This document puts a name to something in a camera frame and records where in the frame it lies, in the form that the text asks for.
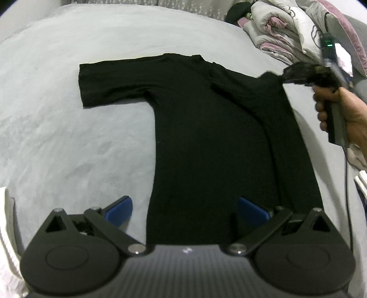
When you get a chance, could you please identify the black cloth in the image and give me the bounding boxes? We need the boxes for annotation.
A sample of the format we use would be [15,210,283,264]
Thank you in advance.
[225,3,253,25]

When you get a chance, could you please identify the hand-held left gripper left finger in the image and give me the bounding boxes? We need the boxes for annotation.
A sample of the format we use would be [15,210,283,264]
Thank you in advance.
[40,196,150,257]

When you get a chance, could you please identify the person's right hand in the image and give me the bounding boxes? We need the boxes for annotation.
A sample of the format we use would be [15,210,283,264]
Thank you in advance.
[312,85,367,144]

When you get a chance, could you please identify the pink grey pillow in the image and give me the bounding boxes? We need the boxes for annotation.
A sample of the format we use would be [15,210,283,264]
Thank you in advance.
[297,0,367,76]

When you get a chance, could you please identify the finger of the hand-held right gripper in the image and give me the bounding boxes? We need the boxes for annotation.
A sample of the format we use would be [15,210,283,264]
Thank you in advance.
[282,61,316,86]

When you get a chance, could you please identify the white flower-print pillow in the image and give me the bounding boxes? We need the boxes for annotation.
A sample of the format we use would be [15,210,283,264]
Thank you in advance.
[270,0,327,58]

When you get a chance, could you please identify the grey star-patterned curtain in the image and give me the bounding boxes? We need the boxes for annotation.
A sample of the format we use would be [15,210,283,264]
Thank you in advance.
[156,0,238,20]

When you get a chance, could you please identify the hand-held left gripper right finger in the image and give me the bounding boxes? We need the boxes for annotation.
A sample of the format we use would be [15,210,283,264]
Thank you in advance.
[225,196,333,257]

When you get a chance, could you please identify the grey bed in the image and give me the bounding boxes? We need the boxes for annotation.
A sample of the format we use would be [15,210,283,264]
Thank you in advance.
[0,3,367,287]

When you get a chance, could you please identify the folded white garment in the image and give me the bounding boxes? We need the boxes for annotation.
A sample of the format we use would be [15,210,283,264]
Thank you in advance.
[354,170,367,201]

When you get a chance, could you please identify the folded white trousers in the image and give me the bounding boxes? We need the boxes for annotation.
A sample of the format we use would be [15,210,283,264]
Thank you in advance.
[0,186,29,298]

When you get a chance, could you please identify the black t-shirt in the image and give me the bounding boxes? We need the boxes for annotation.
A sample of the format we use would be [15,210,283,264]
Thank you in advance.
[78,53,324,247]

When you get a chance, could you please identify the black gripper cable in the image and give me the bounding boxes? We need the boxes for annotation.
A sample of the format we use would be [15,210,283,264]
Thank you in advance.
[342,145,354,250]

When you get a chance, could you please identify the folded cream garment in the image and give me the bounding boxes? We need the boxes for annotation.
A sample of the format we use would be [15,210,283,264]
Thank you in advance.
[345,143,367,168]

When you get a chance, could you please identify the folded grey pink quilt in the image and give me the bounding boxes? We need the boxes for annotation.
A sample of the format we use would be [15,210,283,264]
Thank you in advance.
[243,0,324,65]

